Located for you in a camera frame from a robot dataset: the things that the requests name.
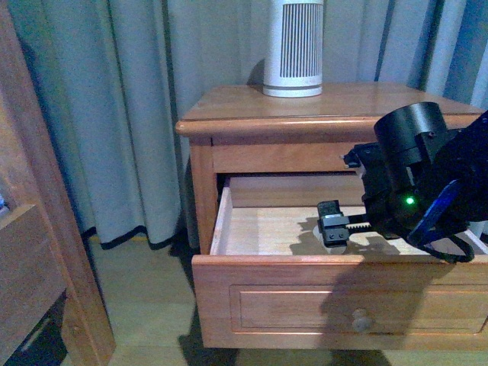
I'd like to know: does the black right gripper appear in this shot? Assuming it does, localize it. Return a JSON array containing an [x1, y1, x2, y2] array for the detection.
[[317, 101, 455, 247]]

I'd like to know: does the wooden top drawer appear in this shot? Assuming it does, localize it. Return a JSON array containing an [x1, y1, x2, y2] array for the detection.
[[192, 172, 487, 351]]

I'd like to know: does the wooden nightstand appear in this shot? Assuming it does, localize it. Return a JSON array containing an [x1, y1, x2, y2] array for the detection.
[[175, 82, 481, 255]]

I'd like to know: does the white cylindrical air purifier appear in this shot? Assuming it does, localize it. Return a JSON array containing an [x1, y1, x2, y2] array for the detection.
[[262, 1, 324, 98]]

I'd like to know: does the grey curtain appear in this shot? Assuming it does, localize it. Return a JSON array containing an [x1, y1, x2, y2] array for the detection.
[[5, 1, 487, 244]]

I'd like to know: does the black cable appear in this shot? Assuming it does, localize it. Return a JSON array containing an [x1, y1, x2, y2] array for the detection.
[[422, 232, 476, 264]]

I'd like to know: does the wooden bed frame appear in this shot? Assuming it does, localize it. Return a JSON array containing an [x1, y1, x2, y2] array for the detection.
[[1, 2, 115, 365]]

